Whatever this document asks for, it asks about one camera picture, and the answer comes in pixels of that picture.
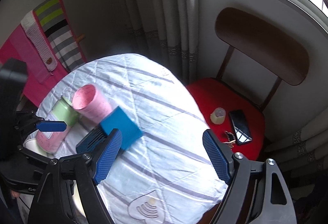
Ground blue and black tin cup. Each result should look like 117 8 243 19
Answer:
76 106 142 154

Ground pink plastic cup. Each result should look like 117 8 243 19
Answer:
72 84 113 124

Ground green and pink tin can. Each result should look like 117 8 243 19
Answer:
36 96 79 154

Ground black smartphone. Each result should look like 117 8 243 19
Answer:
229 110 252 145

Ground pink towel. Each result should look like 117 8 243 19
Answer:
1 25 67 106

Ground white striped quilted tablecloth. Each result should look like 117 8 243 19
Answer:
37 54 227 223

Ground knitted pink white cloth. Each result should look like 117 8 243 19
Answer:
20 10 58 71

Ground wooden chair with red seat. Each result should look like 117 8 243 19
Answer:
187 7 310 160

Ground striped grey green towel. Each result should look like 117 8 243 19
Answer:
34 0 86 72

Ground wooden towel rack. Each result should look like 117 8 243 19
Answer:
58 0 87 43

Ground grey curtain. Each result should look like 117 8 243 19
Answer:
119 0 199 84

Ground keys with cord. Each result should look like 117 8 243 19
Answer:
223 131 236 149

